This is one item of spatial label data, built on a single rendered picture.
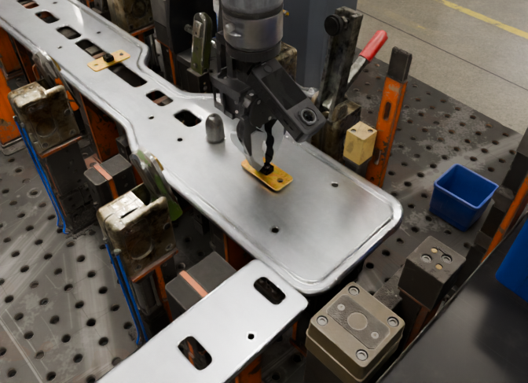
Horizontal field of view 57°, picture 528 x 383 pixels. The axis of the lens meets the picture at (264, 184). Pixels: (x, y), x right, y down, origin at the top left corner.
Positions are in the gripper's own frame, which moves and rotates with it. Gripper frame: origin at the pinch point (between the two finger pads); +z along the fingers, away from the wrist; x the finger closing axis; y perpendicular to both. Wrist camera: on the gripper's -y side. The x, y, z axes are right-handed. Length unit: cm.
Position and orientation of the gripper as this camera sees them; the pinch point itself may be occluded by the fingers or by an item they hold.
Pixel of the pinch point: (265, 163)
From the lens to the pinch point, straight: 75.8
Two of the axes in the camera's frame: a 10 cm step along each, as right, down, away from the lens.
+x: -7.2, 4.9, -4.9
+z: 0.1, 7.1, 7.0
